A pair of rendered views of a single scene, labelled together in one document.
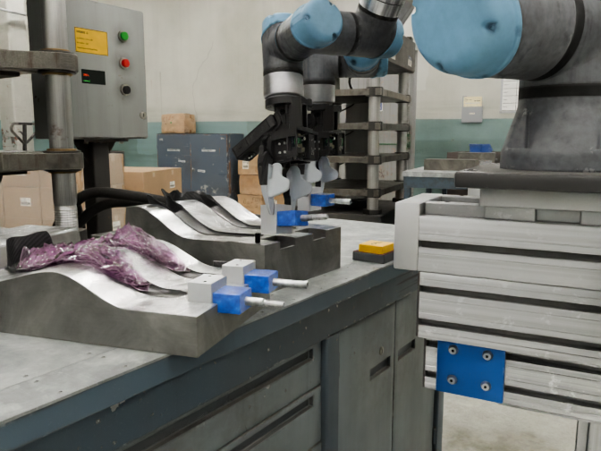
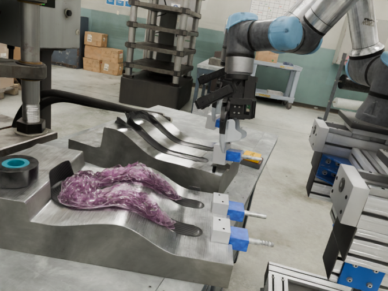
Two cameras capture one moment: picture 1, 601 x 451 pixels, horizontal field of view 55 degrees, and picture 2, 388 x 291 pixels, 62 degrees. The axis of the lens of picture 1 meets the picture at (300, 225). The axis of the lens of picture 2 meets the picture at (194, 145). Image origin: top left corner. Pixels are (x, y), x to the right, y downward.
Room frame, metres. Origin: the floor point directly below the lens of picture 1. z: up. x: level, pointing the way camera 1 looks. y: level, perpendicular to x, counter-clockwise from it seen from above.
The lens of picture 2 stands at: (0.27, 0.37, 1.24)
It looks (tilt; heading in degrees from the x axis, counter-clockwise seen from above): 20 degrees down; 343
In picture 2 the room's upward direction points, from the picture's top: 10 degrees clockwise
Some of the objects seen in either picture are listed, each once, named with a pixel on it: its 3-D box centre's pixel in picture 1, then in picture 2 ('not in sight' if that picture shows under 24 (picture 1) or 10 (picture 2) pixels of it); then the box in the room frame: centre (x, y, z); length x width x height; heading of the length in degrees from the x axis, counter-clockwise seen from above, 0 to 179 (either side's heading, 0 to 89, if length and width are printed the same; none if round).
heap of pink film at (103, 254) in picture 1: (97, 251); (122, 186); (0.90, 0.32, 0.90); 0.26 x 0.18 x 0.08; 72
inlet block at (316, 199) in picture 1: (325, 199); (224, 124); (1.34, -0.06, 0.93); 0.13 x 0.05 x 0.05; 55
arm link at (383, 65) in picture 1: (363, 59); not in sight; (1.32, -0.14, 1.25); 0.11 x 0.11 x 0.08; 84
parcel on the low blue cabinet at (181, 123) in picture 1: (178, 123); not in sight; (8.46, 1.78, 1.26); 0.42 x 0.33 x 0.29; 67
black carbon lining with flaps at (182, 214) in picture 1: (213, 212); (163, 133); (1.22, 0.19, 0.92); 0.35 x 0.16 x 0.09; 55
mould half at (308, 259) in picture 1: (212, 234); (158, 146); (1.23, 0.19, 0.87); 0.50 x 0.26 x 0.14; 55
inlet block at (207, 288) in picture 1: (239, 300); (242, 239); (0.76, 0.08, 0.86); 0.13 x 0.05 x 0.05; 72
